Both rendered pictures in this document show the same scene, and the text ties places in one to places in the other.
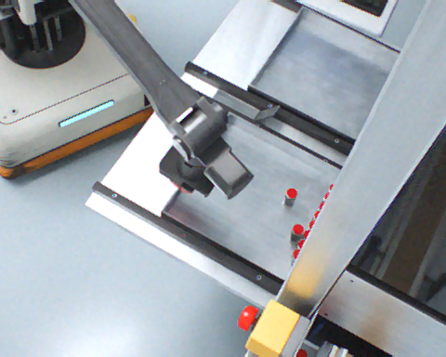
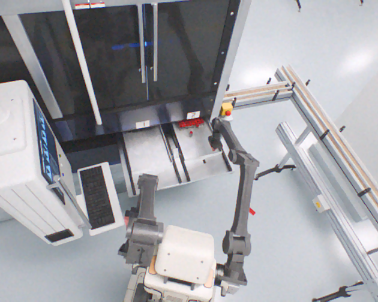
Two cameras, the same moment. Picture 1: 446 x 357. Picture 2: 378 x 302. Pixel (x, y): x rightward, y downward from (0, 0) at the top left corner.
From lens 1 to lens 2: 160 cm
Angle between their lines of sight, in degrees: 57
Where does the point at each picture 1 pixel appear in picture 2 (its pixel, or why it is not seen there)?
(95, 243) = not seen: hidden behind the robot
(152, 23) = not seen: outside the picture
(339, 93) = (149, 147)
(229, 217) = (206, 143)
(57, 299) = (221, 236)
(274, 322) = (226, 106)
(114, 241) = not seen: hidden behind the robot
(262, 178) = (190, 144)
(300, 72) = (152, 159)
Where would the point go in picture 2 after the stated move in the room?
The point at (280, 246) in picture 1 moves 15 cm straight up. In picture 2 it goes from (201, 130) to (204, 117)
